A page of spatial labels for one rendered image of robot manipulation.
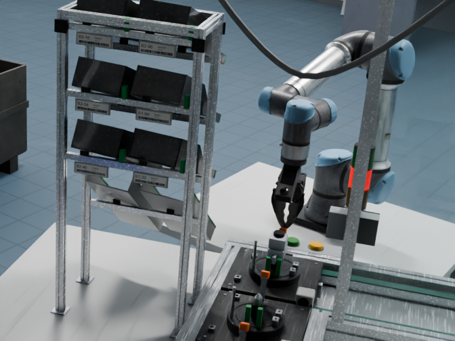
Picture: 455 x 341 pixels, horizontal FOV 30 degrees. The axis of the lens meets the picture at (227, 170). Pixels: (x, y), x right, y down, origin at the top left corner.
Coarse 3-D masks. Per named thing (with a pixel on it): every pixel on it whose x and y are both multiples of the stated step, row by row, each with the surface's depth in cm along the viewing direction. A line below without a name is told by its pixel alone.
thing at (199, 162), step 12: (144, 132) 208; (132, 144) 208; (144, 144) 207; (156, 144) 206; (168, 144) 205; (180, 144) 204; (132, 156) 210; (144, 156) 207; (156, 156) 206; (168, 156) 205; (180, 156) 205
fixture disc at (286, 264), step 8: (264, 256) 233; (256, 264) 229; (264, 264) 229; (288, 264) 230; (248, 272) 228; (256, 272) 225; (272, 272) 225; (280, 272) 226; (288, 272) 226; (296, 272) 226; (256, 280) 224; (272, 280) 222; (280, 280) 222; (288, 280) 223; (296, 280) 225
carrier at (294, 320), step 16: (224, 304) 212; (240, 304) 209; (256, 304) 203; (272, 304) 214; (288, 304) 215; (208, 320) 205; (224, 320) 206; (240, 320) 203; (256, 320) 200; (272, 320) 201; (288, 320) 208; (304, 320) 209; (208, 336) 199; (224, 336) 199; (256, 336) 199; (272, 336) 200; (288, 336) 201
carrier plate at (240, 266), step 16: (240, 256) 236; (288, 256) 239; (240, 272) 228; (304, 272) 231; (320, 272) 232; (224, 288) 220; (240, 288) 220; (256, 288) 221; (272, 288) 222; (288, 288) 222
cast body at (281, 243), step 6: (276, 234) 223; (282, 234) 223; (270, 240) 223; (276, 240) 222; (282, 240) 222; (270, 246) 223; (276, 246) 223; (282, 246) 223; (270, 252) 223; (276, 252) 223; (282, 252) 223; (276, 258) 224; (282, 258) 223
